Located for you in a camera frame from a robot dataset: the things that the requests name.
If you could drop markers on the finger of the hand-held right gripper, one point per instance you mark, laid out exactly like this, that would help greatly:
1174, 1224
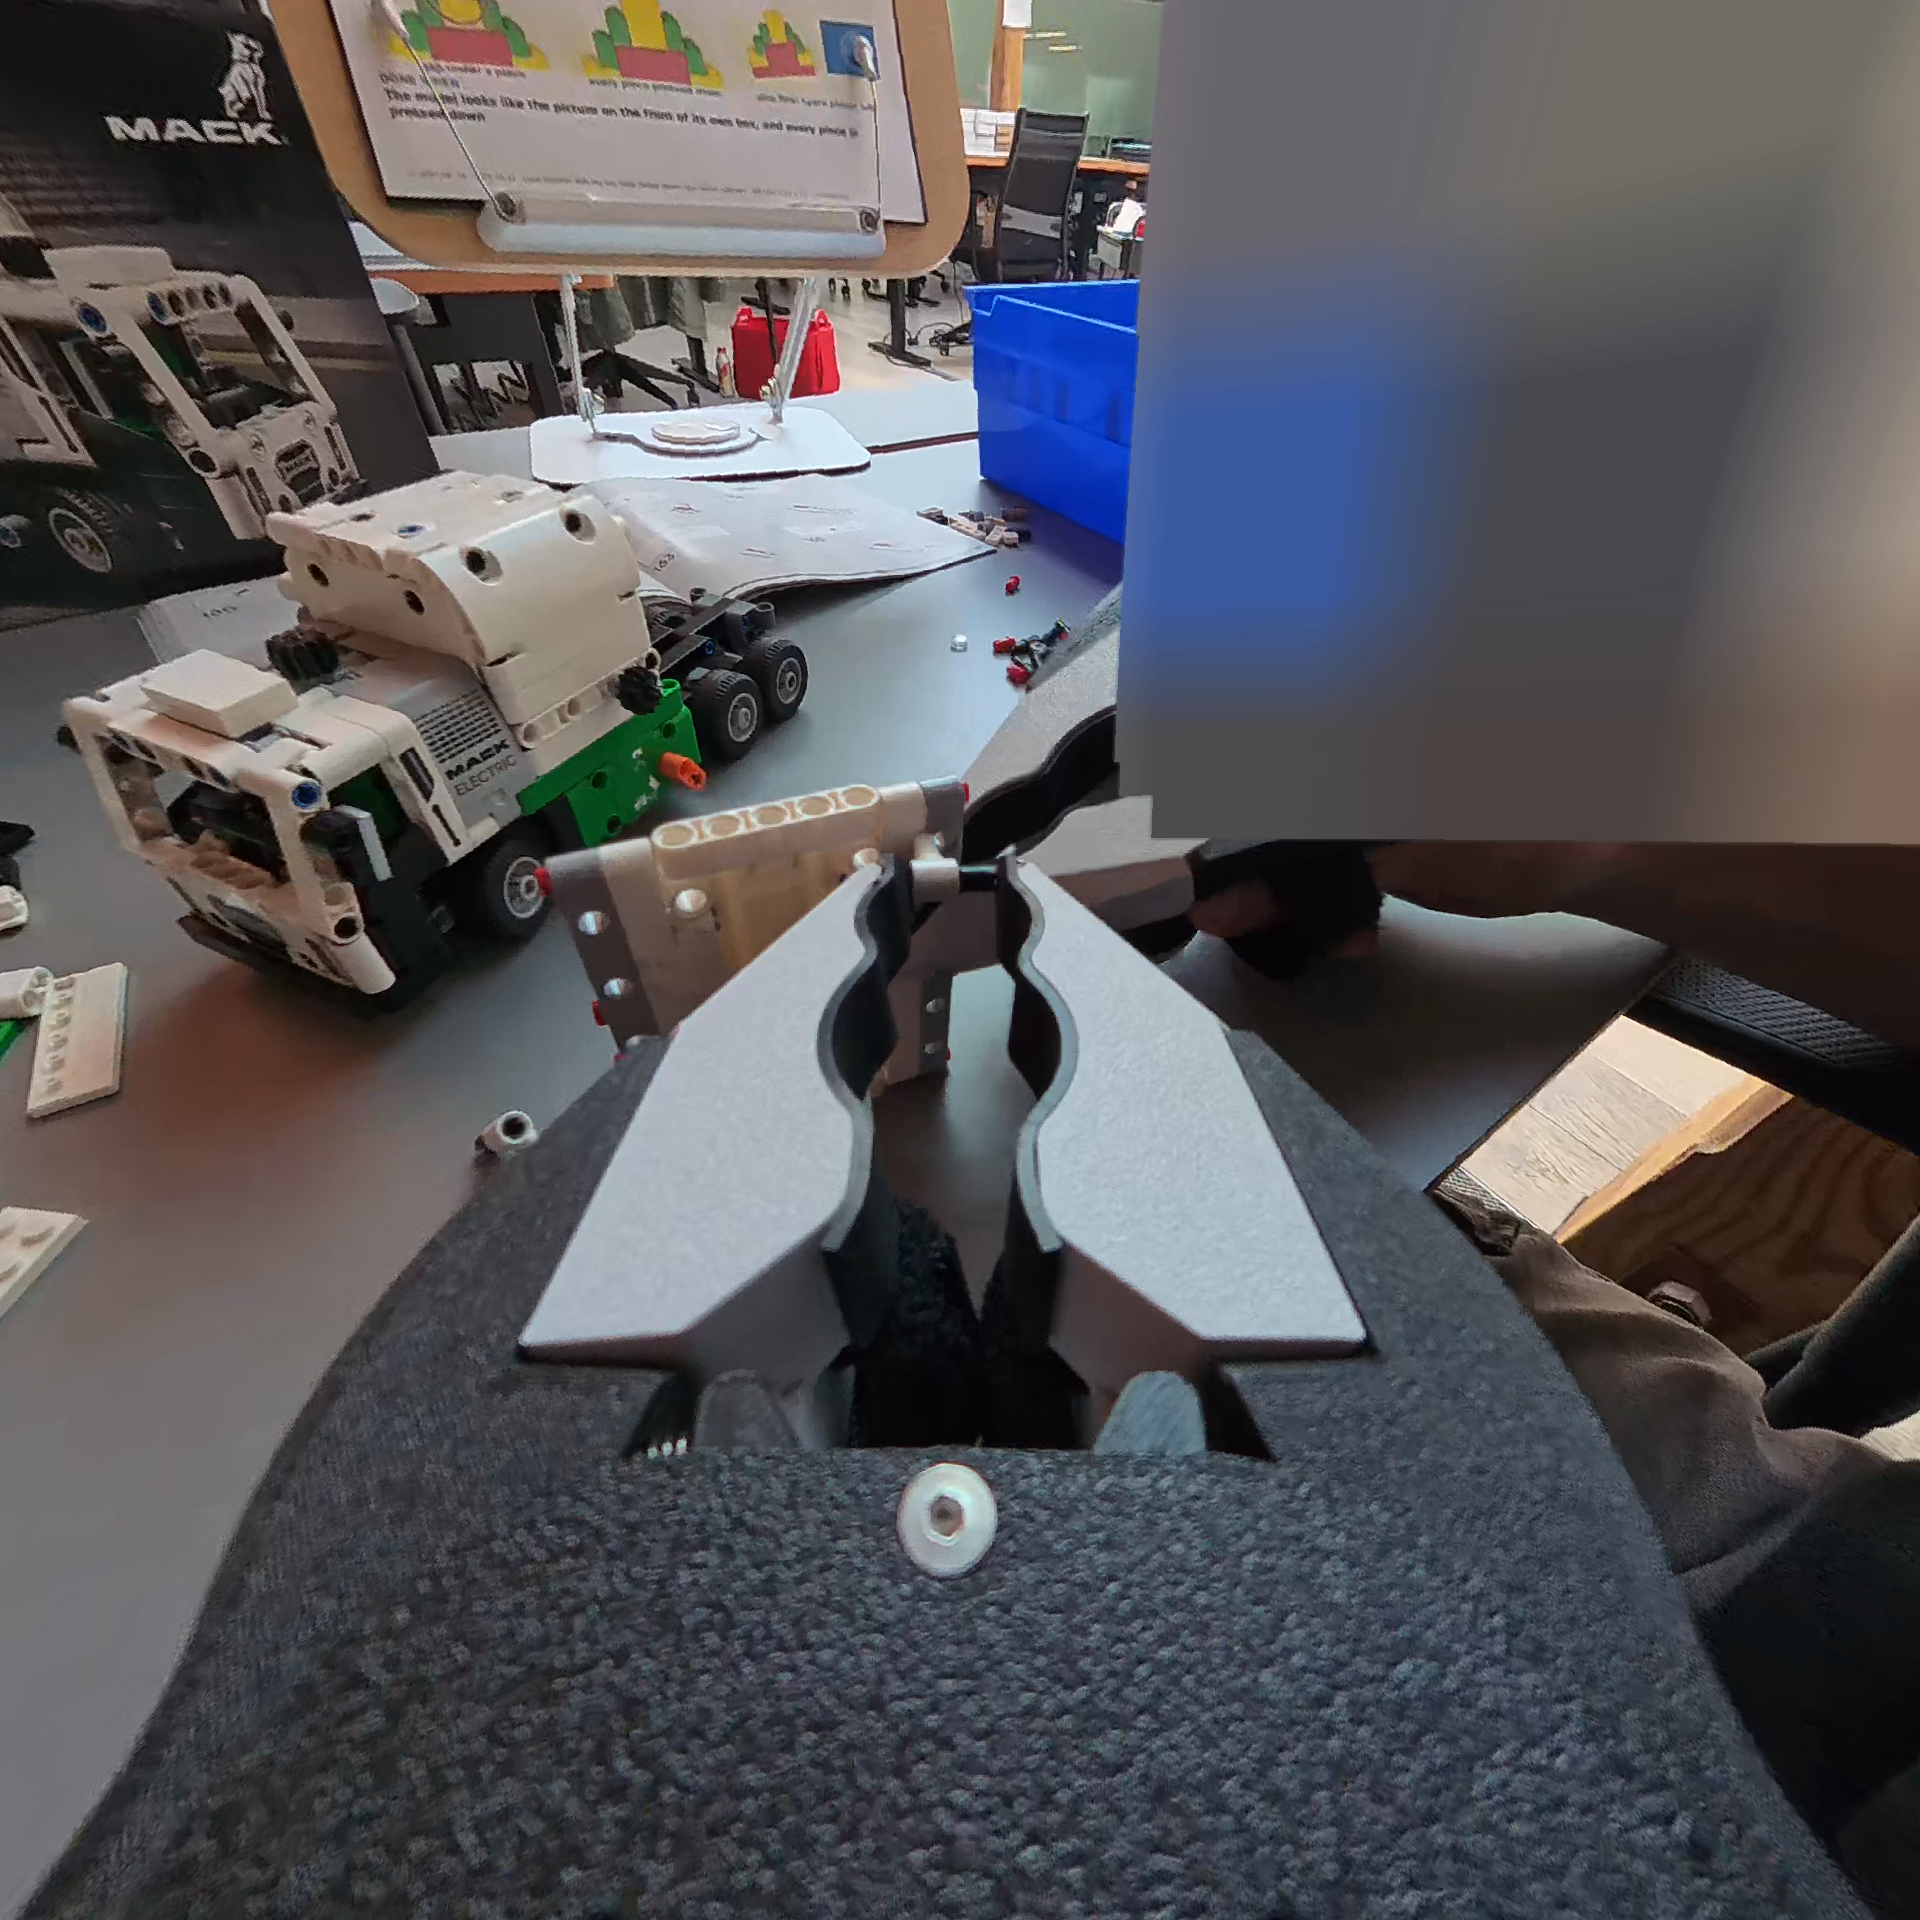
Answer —
1050, 779
1119, 878

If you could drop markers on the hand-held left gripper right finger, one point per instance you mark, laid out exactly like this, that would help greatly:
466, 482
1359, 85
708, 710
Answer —
1171, 1185

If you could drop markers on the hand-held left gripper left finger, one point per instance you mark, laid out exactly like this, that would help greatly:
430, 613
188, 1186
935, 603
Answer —
706, 1185

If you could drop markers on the tan lego pin connector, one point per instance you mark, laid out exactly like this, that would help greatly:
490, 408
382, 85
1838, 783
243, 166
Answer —
934, 870

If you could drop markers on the grey and tan lego panel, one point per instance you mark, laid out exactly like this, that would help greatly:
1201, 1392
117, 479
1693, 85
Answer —
706, 886

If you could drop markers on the pile of black and red lego pins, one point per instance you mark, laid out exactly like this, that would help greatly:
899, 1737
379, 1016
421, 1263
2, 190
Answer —
1031, 647

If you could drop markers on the small white lego connector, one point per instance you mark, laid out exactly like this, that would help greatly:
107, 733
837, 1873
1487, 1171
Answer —
510, 1133

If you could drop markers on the cluster of brown lego pieces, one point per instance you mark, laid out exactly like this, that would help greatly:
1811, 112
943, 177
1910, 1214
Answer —
975, 523

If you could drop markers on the lego instruction booklet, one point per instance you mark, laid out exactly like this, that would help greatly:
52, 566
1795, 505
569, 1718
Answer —
797, 534

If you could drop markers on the white and green lego truck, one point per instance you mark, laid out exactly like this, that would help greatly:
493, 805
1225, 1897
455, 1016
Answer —
494, 600

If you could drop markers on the short white lego plate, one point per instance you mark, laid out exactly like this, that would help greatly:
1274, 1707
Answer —
83, 1037

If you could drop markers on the long white lego plate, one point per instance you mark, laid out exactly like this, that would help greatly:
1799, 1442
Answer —
34, 1254

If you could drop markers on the small white lego piece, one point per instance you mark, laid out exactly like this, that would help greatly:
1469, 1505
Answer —
23, 990

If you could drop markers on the black lego set box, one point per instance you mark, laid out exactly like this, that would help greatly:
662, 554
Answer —
181, 375

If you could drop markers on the blue plastic bin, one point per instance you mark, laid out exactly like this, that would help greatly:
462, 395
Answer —
1050, 390

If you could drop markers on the red container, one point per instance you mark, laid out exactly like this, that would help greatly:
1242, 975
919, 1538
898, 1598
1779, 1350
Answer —
757, 352

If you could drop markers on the wooden panel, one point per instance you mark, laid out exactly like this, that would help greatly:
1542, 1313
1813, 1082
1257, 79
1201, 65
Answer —
1770, 1201

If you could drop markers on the person's dark trousers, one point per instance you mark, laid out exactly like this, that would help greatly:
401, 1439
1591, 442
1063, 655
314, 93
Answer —
1682, 1441

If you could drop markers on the black office chair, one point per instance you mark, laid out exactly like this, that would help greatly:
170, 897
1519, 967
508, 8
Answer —
1037, 195

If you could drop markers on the wooden instruction sheet stand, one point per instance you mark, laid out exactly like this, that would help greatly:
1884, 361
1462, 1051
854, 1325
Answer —
630, 150

